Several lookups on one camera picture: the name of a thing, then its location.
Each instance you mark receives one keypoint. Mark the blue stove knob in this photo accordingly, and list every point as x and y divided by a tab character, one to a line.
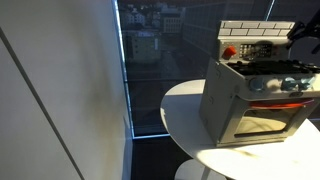
306	83
288	84
256	85

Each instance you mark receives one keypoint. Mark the oven door with window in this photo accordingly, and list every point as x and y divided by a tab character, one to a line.
266	126

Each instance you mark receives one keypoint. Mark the large red round knob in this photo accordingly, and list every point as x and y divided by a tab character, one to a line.
229	52

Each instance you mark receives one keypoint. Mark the thin window mullion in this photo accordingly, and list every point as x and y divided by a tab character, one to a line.
270	9

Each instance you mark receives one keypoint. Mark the beige building outside window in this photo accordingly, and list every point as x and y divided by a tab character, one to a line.
145	46

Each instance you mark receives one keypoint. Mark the white toy stove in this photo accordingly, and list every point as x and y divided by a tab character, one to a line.
226	100

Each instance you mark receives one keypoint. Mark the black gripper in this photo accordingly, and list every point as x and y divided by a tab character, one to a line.
313	25

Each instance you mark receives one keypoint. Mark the black oval logo badge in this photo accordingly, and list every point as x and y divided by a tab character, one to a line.
296	94

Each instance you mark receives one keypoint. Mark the black stove burner grate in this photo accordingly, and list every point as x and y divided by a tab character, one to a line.
266	67

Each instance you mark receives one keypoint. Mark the white round pedestal table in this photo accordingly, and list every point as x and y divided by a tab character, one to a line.
186	126

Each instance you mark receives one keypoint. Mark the black stove control panel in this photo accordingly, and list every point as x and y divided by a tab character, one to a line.
255	51

